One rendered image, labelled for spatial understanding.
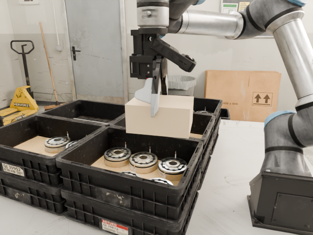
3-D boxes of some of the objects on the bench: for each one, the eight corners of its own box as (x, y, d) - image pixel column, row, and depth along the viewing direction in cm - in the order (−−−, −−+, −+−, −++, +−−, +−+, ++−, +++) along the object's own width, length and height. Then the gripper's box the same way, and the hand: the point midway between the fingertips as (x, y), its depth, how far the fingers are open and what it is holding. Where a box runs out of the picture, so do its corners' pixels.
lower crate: (212, 158, 115) (214, 136, 111) (200, 194, 89) (201, 167, 85) (139, 145, 129) (139, 125, 125) (111, 173, 103) (109, 149, 99)
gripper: (143, 29, 65) (145, 98, 71) (118, 27, 47) (123, 119, 54) (173, 29, 63) (172, 100, 70) (159, 26, 45) (159, 121, 52)
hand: (161, 108), depth 61 cm, fingers closed on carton, 14 cm apart
